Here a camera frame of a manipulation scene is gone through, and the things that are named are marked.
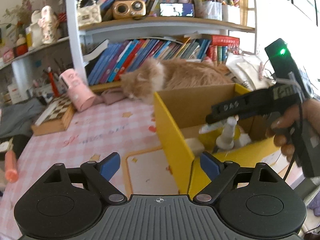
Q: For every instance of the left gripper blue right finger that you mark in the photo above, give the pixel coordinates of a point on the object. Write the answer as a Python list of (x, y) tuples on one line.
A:
[(211, 166)]

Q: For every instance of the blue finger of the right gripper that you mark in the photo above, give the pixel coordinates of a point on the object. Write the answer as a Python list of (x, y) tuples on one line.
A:
[(223, 110)]

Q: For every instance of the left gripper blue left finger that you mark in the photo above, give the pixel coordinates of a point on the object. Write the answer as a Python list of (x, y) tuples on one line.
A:
[(109, 165)]

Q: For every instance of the white usb charger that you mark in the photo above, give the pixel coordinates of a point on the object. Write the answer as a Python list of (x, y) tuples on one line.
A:
[(195, 146)]

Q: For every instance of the white pump bottle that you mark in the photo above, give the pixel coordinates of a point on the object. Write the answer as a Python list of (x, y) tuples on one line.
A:
[(225, 141)]

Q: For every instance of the yellow tape roll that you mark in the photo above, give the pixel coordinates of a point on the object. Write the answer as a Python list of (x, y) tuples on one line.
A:
[(209, 139)]

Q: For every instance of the stack of papers and bags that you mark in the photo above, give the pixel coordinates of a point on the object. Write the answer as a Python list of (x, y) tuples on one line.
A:
[(246, 71)]

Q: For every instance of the pink checkered table mat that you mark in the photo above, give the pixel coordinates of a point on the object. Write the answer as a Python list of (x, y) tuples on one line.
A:
[(123, 127)]

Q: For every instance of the yellow cardboard box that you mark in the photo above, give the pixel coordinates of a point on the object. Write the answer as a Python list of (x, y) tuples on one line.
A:
[(180, 114)]

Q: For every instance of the wooden chess board box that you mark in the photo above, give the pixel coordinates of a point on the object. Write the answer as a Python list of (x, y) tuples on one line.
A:
[(59, 120)]

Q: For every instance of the pink cloth by cat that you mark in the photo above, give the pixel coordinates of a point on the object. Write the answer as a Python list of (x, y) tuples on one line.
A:
[(110, 96)]

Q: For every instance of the red book box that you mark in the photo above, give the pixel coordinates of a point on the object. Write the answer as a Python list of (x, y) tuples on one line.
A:
[(221, 40)]

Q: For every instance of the pink cylindrical humidifier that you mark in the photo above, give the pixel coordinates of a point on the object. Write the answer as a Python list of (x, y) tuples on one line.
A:
[(78, 92)]

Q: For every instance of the white plastic case on chessboard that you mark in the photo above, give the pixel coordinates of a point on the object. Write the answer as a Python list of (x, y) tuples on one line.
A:
[(47, 112)]

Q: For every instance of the red tassel ornament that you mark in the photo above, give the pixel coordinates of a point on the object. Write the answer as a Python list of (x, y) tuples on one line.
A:
[(52, 82)]

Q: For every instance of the orange pink spray bottle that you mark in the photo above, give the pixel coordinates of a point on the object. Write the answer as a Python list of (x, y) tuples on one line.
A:
[(11, 172)]

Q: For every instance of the orange fluffy cat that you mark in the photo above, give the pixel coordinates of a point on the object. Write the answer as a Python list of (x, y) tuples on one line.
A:
[(155, 75)]

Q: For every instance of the grey cloth pile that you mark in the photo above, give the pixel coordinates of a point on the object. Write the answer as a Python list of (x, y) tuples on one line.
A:
[(17, 119)]

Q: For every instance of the row of lower shelf books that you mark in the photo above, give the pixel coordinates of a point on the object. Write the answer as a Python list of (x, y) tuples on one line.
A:
[(110, 60)]

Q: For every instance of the smartphone on shelf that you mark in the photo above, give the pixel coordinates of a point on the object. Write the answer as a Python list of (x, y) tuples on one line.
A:
[(176, 10)]

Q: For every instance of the white rabbit figurine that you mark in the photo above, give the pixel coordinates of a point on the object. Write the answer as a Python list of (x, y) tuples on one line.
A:
[(44, 26)]

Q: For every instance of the cream quilted handbag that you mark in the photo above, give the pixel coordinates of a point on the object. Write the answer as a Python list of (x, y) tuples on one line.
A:
[(89, 14)]

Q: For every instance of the wooden retro radio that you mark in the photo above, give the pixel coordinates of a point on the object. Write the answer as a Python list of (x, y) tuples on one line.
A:
[(128, 9)]

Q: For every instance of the white bookshelf frame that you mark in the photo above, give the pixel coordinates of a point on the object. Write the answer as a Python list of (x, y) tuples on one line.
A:
[(118, 30)]

